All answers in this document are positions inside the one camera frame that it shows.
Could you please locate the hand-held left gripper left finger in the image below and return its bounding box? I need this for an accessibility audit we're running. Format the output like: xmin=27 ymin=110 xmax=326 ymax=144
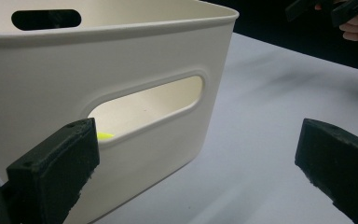
xmin=5 ymin=117 xmax=101 ymax=224

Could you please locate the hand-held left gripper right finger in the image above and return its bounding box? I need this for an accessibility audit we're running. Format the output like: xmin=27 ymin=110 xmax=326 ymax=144
xmin=294 ymin=118 xmax=358 ymax=224

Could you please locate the white plastic storage bin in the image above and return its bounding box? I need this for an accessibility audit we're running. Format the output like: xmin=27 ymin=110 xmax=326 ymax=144
xmin=0 ymin=0 xmax=241 ymax=224

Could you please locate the yellow shuttlecock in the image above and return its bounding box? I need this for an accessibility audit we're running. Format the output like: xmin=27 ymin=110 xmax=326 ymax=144
xmin=96 ymin=132 xmax=116 ymax=141

